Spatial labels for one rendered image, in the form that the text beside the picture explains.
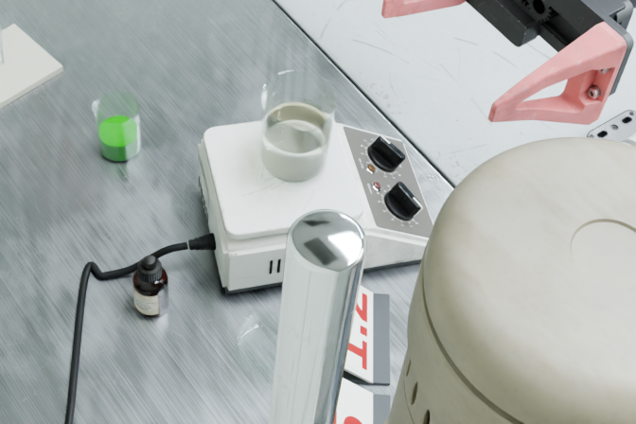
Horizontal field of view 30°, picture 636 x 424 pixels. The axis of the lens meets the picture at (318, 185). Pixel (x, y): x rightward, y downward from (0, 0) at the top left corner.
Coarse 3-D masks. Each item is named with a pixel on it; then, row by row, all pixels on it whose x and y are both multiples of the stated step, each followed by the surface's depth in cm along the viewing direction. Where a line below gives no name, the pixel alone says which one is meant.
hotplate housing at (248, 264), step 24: (360, 192) 104; (216, 216) 102; (192, 240) 104; (216, 240) 103; (240, 240) 100; (264, 240) 100; (384, 240) 103; (408, 240) 104; (240, 264) 100; (264, 264) 101; (384, 264) 106; (240, 288) 103
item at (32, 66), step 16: (16, 32) 121; (16, 48) 120; (32, 48) 120; (0, 64) 118; (16, 64) 118; (32, 64) 118; (48, 64) 119; (0, 80) 117; (16, 80) 117; (32, 80) 117; (0, 96) 116; (16, 96) 116
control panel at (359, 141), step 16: (352, 144) 108; (368, 144) 109; (400, 144) 113; (368, 160) 108; (368, 176) 106; (384, 176) 108; (400, 176) 109; (368, 192) 105; (384, 192) 106; (416, 192) 109; (384, 208) 104; (384, 224) 103; (400, 224) 104; (416, 224) 106; (432, 224) 107
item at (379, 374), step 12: (372, 300) 105; (384, 300) 105; (372, 312) 104; (384, 312) 104; (372, 324) 103; (384, 324) 103; (372, 336) 102; (384, 336) 103; (372, 348) 102; (384, 348) 102; (372, 360) 101; (384, 360) 101; (348, 372) 99; (372, 372) 100; (384, 372) 100; (384, 384) 100
